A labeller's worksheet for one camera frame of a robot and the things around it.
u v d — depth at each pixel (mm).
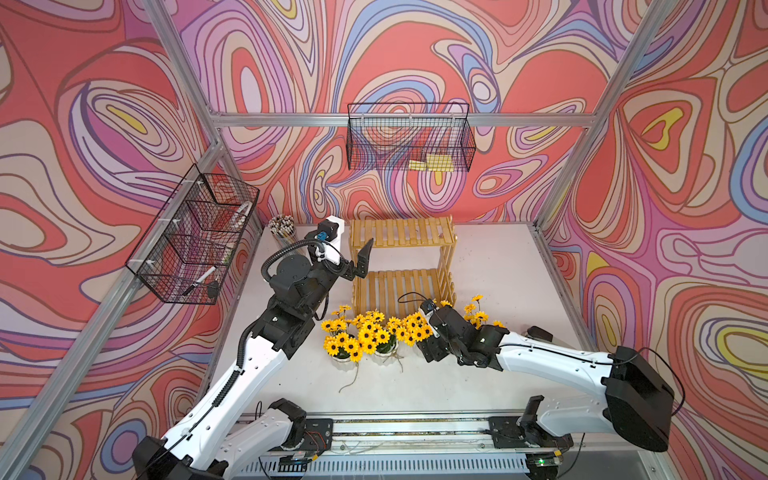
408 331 750
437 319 671
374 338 734
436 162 825
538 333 868
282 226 957
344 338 746
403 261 1076
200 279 730
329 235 515
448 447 728
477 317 775
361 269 603
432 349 736
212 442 389
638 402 407
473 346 601
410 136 959
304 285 479
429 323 657
